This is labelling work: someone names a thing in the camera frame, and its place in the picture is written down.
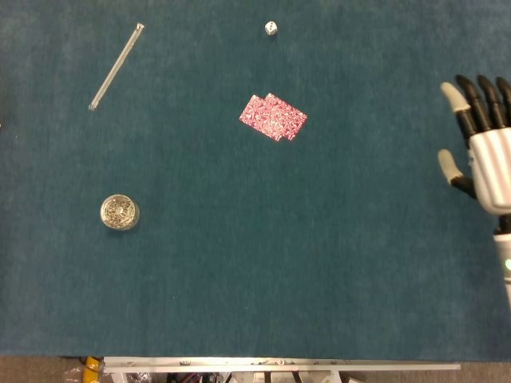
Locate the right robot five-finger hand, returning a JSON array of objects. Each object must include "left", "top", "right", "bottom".
[{"left": 437, "top": 73, "right": 511, "bottom": 237}]

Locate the red patterned playing card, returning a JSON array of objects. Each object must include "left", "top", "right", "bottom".
[
  {"left": 239, "top": 93, "right": 293, "bottom": 143},
  {"left": 257, "top": 92, "right": 309, "bottom": 143}
]

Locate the teal felt table mat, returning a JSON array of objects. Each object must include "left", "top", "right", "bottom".
[{"left": 0, "top": 0, "right": 511, "bottom": 361}]

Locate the round glass jar with metal bits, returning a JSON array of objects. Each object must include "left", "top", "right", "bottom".
[{"left": 99, "top": 193, "right": 141, "bottom": 231}]

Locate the clear glass rod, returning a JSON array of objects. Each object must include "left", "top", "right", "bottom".
[{"left": 87, "top": 22, "right": 145, "bottom": 112}]

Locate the yellow object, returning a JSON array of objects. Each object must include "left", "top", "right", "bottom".
[{"left": 81, "top": 355, "right": 101, "bottom": 383}]

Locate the white metal frame bar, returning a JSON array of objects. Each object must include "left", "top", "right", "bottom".
[{"left": 102, "top": 356, "right": 462, "bottom": 375}]

